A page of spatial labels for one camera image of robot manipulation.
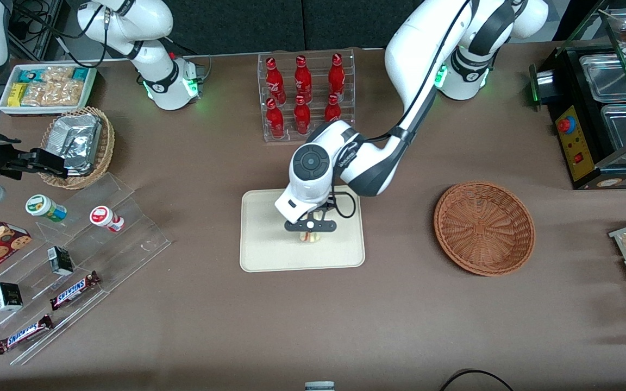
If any sandwich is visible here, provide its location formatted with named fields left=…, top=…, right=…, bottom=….
left=298, top=211, right=323, bottom=243

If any beige rectangular serving tray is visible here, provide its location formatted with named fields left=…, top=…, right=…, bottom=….
left=240, top=187, right=366, bottom=272

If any ribbed aluminium foil tray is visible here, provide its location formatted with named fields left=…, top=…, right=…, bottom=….
left=47, top=114, right=102, bottom=158

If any white snack tray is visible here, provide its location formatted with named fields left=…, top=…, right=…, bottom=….
left=0, top=62, right=98, bottom=116

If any light wicker basket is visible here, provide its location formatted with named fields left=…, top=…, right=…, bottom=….
left=39, top=106, right=115, bottom=190

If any brown round wicker basket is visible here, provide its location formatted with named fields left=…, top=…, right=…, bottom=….
left=434, top=181, right=536, bottom=276

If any crumpled foil packet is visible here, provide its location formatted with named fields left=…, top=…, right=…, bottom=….
left=62, top=128, right=99, bottom=175

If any green lidded yogurt cup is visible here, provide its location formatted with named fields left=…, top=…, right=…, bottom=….
left=25, top=194, right=67, bottom=223

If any yellow snack packet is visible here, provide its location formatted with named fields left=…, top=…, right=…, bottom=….
left=8, top=83, right=28, bottom=108

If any red lidded yogurt cup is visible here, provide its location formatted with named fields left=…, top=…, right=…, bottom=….
left=89, top=205, right=125, bottom=233

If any red cola bottle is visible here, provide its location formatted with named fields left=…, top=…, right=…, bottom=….
left=328, top=53, right=345, bottom=98
left=266, top=56, right=286, bottom=104
left=293, top=95, right=311, bottom=135
left=294, top=55, right=312, bottom=101
left=266, top=98, right=285, bottom=139
left=324, top=94, right=342, bottom=123

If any small black drink carton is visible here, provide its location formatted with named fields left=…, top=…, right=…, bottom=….
left=47, top=246, right=74, bottom=276
left=0, top=282, right=23, bottom=312

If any clear acrylic stepped shelf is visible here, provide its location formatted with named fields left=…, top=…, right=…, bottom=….
left=0, top=173, right=172, bottom=365

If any Snickers chocolate bar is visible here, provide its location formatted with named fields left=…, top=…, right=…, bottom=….
left=0, top=315, right=54, bottom=355
left=49, top=270, right=101, bottom=311

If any clear acrylic bottle rack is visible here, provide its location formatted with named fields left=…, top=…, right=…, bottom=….
left=258, top=49, right=356, bottom=143

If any black food warmer appliance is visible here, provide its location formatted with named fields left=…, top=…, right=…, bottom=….
left=529, top=0, right=626, bottom=190

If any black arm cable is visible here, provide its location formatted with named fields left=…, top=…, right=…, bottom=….
left=321, top=0, right=477, bottom=219

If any black table cable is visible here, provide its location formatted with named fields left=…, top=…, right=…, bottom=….
left=439, top=369, right=516, bottom=391

